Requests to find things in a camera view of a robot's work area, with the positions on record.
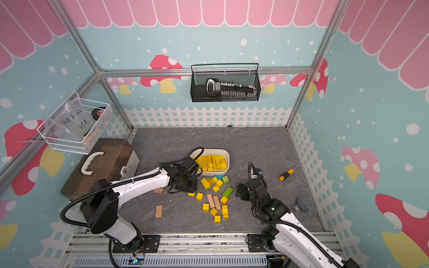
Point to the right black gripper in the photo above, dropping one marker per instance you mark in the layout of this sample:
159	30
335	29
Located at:
243	195

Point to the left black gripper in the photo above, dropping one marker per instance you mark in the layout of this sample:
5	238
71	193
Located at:
193	187

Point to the yellow arch block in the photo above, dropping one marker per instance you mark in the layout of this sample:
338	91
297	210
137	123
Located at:
225	212

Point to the long yellow block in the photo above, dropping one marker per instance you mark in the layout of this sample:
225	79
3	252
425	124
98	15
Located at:
203	163

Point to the small yellow cube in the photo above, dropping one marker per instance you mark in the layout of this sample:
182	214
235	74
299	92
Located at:
223	164

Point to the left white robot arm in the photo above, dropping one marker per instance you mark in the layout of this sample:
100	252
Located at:
98	209

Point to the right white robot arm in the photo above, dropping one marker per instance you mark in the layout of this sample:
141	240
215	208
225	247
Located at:
284	232

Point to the small green cube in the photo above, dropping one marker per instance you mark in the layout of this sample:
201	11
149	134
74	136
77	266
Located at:
225	179

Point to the yellow upright rectangular block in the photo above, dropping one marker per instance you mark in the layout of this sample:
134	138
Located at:
205	184

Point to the wooden arch block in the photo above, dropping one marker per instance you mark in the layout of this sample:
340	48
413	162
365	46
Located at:
159	190

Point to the right natural wooden plank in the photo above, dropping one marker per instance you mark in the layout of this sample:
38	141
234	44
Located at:
217	202

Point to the natural wooden plank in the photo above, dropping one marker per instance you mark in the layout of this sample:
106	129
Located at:
210	201
217	202

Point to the yellow cube block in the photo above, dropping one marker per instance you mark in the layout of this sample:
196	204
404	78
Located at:
199	196

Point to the white plastic tub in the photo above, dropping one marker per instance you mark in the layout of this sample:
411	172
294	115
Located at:
215	170

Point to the left natural wooden plank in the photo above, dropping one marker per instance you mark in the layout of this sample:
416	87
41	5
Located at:
210	201

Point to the flat wooden block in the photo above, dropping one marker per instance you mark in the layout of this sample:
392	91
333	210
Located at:
159	211

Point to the yellow black screwdriver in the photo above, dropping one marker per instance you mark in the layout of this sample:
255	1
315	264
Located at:
289	172

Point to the small grey metal clip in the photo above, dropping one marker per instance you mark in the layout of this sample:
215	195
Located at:
300	205

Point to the socket wrench set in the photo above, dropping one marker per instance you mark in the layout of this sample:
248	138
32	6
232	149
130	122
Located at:
224	90

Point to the black tape roll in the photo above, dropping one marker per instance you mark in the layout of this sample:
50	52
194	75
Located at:
97	112

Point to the brown toolbox with white handle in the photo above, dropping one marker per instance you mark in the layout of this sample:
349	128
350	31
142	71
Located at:
111	159

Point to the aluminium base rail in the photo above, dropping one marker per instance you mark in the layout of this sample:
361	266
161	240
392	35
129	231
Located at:
202	250

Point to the black wire mesh basket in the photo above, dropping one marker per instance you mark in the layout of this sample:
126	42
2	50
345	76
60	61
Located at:
239	73

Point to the clear wall-mounted bin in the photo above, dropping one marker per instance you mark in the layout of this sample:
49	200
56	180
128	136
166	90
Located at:
71	128

